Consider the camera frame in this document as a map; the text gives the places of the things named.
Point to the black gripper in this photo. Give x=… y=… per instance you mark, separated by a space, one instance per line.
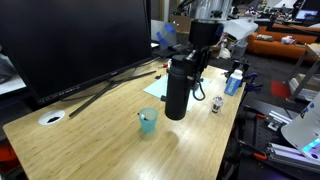
x=205 y=33

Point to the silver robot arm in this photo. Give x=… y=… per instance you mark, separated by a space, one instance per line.
x=211 y=8

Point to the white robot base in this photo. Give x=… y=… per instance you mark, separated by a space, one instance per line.
x=305 y=133

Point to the small black square pad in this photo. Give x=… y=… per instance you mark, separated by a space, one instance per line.
x=158 y=77
x=163 y=98

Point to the black clamp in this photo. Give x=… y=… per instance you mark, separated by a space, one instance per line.
x=238 y=68

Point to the cardboard box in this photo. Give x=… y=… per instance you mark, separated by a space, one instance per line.
x=181 y=23

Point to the small clear glass jar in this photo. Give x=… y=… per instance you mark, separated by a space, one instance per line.
x=217 y=105

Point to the white board with blue tape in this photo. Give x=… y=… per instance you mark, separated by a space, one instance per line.
x=163 y=33

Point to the white rectangular mat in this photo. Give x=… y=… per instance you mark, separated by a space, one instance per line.
x=155 y=87

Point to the white plastic cover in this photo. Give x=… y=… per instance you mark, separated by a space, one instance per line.
x=240 y=28

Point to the blue clamp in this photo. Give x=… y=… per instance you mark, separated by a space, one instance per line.
x=252 y=83

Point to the marker with white cap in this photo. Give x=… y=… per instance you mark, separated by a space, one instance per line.
x=142 y=116

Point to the teal plastic cup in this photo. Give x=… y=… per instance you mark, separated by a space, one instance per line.
x=148 y=123

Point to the orange sofa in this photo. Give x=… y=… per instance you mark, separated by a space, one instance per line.
x=280 y=43

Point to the black monitor stand legs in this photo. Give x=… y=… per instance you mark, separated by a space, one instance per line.
x=100 y=93

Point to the laptop screen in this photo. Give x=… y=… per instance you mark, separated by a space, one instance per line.
x=306 y=14

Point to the large black monitor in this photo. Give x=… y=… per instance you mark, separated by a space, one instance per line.
x=73 y=43

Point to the aluminium extrusion bar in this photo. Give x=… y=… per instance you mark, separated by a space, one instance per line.
x=290 y=156

